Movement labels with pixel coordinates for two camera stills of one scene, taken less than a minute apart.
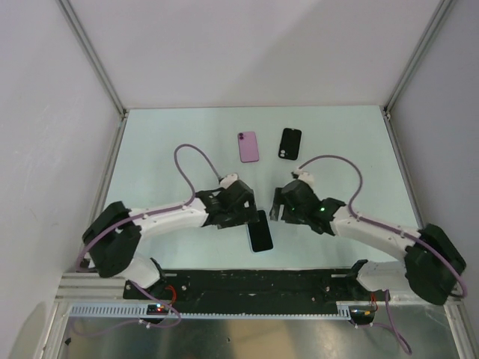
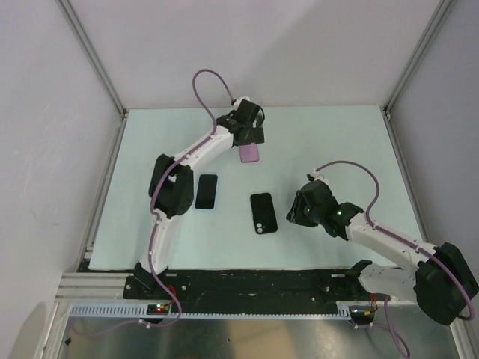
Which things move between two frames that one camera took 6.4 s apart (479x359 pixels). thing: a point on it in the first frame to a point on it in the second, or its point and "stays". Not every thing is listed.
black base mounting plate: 255,286 stays
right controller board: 362,315 stays
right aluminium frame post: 432,26 stays
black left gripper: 248,215 to 256,136
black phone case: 290,143 to 263,213
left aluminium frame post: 74,19 stays
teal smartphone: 260,234 to 206,191
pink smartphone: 248,146 stays
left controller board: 157,309 stays
